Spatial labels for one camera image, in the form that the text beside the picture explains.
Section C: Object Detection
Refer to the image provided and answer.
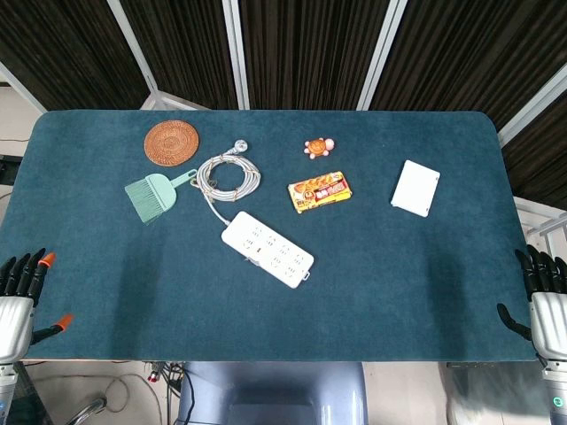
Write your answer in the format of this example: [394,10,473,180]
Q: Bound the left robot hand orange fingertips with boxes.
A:
[0,247,74,363]

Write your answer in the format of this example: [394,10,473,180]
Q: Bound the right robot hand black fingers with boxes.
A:
[495,245,567,355]

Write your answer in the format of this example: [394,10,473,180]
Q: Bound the white power strip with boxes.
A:
[221,211,315,290]

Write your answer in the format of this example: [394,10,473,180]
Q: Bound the green hand brush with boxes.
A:
[124,169,199,227]

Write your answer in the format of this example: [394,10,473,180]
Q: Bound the white metal rack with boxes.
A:
[513,197,567,256]

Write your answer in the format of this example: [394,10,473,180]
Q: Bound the chrome metal leg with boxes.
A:
[69,397,108,425]

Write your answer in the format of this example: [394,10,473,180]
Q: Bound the white flat box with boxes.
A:
[390,159,441,218]

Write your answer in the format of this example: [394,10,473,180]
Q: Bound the teal carpet table mat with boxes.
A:
[0,109,540,362]

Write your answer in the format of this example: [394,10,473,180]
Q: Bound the round woven brown coaster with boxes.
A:
[144,120,200,168]

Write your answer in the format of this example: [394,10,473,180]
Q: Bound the yellow snack pack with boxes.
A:
[287,171,354,214]

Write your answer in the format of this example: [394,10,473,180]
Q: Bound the blue grey robot torso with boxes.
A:
[176,360,369,425]

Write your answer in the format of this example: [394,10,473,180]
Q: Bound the orange turtle toy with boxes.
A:
[303,137,336,159]

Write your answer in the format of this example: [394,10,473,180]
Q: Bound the dark partition panel white frame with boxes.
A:
[357,0,567,132]
[105,0,243,111]
[0,0,150,112]
[223,0,395,112]
[498,66,567,209]

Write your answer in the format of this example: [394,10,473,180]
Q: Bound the grey coiled power cable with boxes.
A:
[190,139,262,227]

